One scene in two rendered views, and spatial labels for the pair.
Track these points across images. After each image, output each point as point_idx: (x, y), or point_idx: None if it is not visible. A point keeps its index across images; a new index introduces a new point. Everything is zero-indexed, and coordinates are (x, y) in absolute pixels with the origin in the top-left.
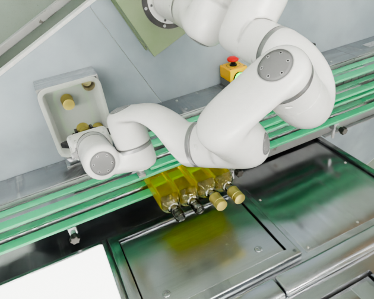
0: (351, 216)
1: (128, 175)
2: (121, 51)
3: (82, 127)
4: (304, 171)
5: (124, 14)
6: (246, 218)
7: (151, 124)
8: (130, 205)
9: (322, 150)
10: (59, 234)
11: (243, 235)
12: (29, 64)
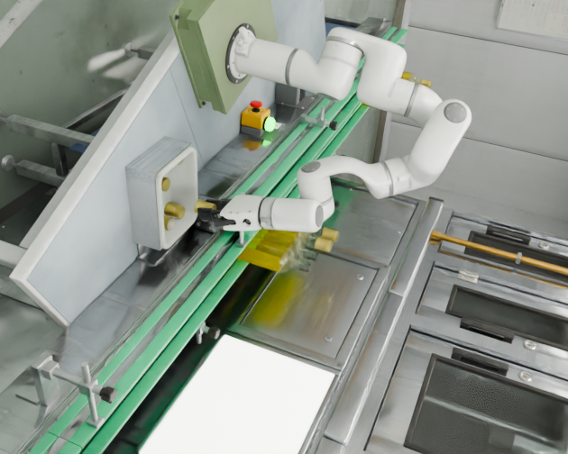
0: (391, 230)
1: (226, 249)
2: (184, 113)
3: (208, 204)
4: None
5: (203, 74)
6: (326, 258)
7: (358, 171)
8: None
9: None
10: None
11: (338, 272)
12: (125, 145)
